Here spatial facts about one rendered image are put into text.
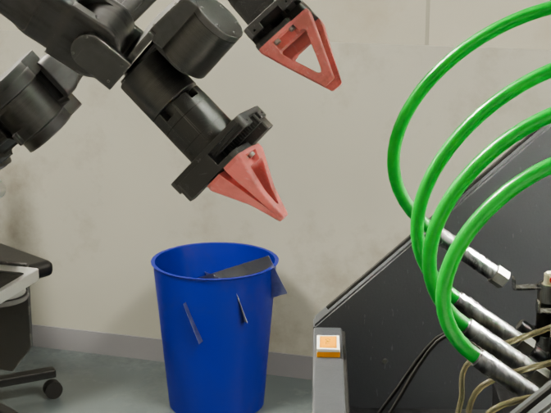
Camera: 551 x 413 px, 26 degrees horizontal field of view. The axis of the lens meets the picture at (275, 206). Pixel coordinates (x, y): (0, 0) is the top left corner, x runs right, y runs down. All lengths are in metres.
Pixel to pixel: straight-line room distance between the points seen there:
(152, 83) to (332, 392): 0.48
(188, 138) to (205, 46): 0.09
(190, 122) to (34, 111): 0.52
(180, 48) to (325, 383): 0.52
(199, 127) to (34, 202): 3.00
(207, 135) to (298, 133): 2.57
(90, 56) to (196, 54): 0.10
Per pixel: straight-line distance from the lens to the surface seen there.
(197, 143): 1.15
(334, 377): 1.50
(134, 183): 3.95
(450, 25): 3.58
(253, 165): 1.18
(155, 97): 1.16
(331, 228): 3.76
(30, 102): 1.64
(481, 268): 1.32
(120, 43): 1.15
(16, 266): 1.66
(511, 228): 1.64
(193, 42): 1.13
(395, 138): 1.27
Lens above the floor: 1.53
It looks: 15 degrees down
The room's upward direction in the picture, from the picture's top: straight up
